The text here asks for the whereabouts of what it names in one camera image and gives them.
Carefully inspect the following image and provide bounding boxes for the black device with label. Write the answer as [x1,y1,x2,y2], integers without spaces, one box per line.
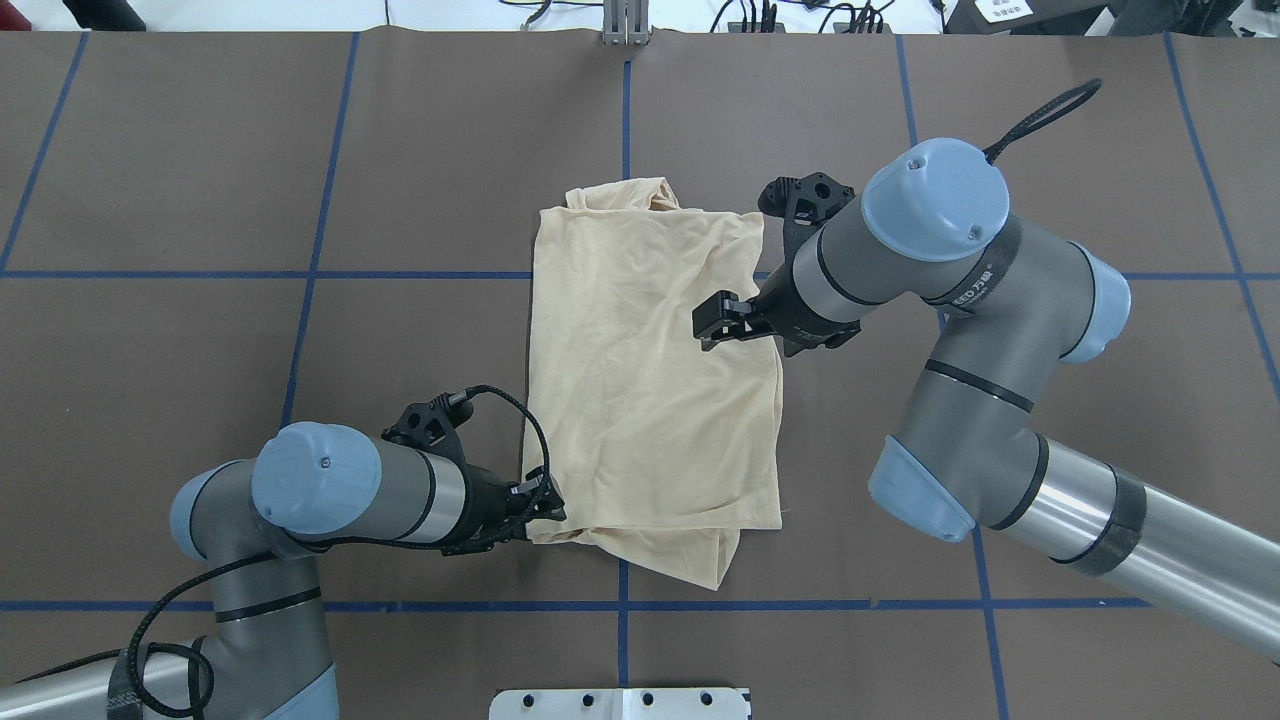
[943,1,1243,37]

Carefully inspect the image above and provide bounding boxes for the beige long-sleeve printed shirt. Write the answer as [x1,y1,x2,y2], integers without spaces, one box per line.
[527,177,785,591]

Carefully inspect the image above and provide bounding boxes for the black cable bundle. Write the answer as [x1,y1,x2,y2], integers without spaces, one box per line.
[708,0,896,35]

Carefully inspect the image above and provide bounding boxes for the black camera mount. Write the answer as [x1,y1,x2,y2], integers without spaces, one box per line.
[756,172,856,260]
[380,393,474,466]

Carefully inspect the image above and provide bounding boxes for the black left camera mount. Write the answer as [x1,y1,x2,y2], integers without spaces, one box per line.
[380,393,474,466]

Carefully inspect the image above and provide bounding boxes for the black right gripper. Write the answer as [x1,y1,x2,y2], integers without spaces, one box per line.
[692,270,861,357]

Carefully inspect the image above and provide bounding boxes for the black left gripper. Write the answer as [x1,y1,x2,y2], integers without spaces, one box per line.
[440,464,567,557]

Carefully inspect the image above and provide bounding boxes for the grey aluminium frame post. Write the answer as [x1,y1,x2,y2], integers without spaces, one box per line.
[602,0,652,47]

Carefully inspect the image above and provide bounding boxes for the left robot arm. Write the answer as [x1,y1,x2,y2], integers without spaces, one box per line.
[3,414,563,719]

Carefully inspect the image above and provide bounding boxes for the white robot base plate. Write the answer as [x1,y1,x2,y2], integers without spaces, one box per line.
[488,687,753,719]

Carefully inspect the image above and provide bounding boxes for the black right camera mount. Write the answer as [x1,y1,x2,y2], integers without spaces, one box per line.
[756,172,856,260]

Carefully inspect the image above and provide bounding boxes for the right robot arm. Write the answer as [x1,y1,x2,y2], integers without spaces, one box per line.
[691,138,1279,660]

